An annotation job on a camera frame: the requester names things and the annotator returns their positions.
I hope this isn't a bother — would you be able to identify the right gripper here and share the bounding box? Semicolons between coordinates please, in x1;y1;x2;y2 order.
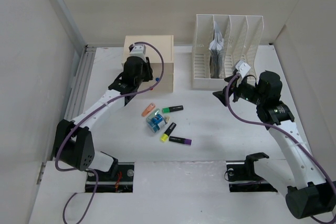
212;74;265;106

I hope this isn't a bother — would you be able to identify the grey booklet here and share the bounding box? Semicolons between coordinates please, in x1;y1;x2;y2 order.
209;22;224;79

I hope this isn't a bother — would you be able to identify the beige wooden drawer cabinet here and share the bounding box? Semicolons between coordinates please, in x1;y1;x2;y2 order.
121;35;174;93

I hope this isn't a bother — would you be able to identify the blue tape dispenser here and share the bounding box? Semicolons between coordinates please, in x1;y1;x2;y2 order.
146;113;167;133

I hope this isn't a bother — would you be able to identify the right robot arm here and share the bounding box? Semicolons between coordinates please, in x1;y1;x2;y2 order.
213;70;335;223

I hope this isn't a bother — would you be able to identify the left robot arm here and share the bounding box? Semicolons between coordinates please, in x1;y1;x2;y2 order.
52;55;153;180

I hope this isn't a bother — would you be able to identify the orange clip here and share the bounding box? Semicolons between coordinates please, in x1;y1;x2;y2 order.
141;103;155;117

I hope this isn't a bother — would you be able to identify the mint green clip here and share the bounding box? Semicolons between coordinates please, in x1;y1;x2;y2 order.
147;109;160;120

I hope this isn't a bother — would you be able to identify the green highlighter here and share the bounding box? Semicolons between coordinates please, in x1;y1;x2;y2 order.
162;105;184;113

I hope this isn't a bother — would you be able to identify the white file organizer rack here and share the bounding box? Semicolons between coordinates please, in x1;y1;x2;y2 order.
192;14;264;90

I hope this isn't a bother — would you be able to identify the purple highlighter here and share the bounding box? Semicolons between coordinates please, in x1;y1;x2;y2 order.
169;136;192;146

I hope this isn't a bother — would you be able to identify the yellow highlighter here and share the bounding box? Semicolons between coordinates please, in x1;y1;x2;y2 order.
160;122;176;142

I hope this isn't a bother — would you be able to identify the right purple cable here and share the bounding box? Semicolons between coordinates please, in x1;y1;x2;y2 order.
226;73;336;224

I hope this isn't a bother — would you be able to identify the purple cable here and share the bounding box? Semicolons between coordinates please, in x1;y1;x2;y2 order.
54;41;165;224
226;73;336;224

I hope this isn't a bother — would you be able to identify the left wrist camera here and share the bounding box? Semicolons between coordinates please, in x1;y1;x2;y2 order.
129;44;146;61

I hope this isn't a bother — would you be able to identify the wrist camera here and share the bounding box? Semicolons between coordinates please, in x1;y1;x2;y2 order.
129;44;146;61
233;60;251;78

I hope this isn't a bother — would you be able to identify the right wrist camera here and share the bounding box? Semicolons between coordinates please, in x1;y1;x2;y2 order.
233;60;251;78

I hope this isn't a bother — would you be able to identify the aluminium frame rail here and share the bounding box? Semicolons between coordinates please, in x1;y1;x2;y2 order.
36;0;97;184

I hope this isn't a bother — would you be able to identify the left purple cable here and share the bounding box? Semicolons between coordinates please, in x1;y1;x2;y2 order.
54;41;165;224

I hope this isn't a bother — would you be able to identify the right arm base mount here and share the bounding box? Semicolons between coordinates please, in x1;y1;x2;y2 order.
224;152;278;193

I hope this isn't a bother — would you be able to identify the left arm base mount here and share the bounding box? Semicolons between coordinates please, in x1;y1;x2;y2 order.
96;163;135;193

